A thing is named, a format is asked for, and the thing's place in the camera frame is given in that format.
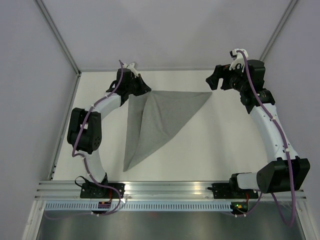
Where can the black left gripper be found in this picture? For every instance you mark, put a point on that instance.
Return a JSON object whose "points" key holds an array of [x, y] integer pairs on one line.
{"points": [[144, 88]]}

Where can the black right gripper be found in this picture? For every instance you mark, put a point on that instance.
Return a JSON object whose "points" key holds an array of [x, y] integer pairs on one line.
{"points": [[222, 71]]}

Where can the grey cloth napkin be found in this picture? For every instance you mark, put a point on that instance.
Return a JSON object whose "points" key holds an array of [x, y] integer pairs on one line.
{"points": [[155, 118]]}

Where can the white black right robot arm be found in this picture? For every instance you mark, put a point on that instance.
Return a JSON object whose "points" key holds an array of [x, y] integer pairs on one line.
{"points": [[285, 170]]}

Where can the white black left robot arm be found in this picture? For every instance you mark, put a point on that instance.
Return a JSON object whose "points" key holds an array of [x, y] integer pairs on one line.
{"points": [[85, 125]]}

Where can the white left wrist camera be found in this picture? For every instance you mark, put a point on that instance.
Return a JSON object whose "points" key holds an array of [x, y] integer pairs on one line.
{"points": [[132, 67]]}

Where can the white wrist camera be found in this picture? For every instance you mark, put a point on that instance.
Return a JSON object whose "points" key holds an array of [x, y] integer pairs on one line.
{"points": [[238, 62], [132, 67]]}

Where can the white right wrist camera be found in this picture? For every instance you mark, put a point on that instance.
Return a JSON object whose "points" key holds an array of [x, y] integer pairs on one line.
{"points": [[238, 62]]}

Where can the right aluminium frame post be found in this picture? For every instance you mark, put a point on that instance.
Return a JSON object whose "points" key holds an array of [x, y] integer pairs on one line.
{"points": [[289, 10]]}

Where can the aluminium frame post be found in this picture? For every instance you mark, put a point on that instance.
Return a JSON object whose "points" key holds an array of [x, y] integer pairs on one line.
{"points": [[57, 35], [289, 10]]}

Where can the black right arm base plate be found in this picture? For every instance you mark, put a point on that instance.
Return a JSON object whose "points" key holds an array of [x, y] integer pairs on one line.
{"points": [[224, 191]]}

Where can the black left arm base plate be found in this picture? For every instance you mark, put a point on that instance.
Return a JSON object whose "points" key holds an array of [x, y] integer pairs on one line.
{"points": [[89, 190]]}

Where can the left aluminium frame post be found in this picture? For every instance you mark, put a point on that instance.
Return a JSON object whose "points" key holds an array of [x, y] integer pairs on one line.
{"points": [[57, 35]]}

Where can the white slotted cable duct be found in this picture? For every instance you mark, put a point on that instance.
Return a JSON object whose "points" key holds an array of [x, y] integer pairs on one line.
{"points": [[154, 206]]}

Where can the aluminium mounting rail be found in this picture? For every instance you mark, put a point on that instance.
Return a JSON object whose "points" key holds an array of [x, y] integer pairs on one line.
{"points": [[135, 190]]}

